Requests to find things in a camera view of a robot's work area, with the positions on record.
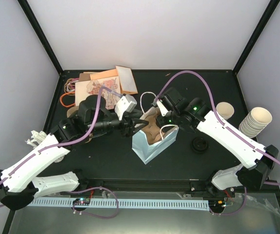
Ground rubber bands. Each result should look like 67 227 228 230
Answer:
60 78 79 108

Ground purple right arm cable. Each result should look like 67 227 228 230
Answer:
152 70 280 217

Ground light blue cable duct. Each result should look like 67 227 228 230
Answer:
29 197 209 211

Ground single brown pulp cup carrier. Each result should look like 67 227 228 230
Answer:
140 107 172 145

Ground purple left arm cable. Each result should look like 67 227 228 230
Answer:
0 86 121 219

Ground brown cardboard sleeve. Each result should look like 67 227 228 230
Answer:
79 72 94 82

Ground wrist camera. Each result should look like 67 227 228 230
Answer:
152 98 169 117
115 94 137 120

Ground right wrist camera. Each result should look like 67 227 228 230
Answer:
152 98 169 117

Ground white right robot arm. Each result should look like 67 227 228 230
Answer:
157 88 279 196

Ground light blue paper bag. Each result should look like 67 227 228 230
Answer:
131 91 180 165

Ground single white paper cup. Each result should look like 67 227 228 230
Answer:
216 102 235 120

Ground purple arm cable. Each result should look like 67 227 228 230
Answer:
152 70 280 217
0 86 121 219

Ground white plastic cutlery pile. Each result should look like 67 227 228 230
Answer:
23 130 65 163

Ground stack of white paper cups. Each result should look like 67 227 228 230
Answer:
239 107 273 138

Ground black cup lid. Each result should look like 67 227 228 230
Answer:
190 137 208 154

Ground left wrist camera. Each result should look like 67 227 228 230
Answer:
115 94 137 120

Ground illustrated greeting card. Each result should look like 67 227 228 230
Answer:
75 76 120 110

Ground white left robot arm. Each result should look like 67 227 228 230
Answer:
0 95 148 211

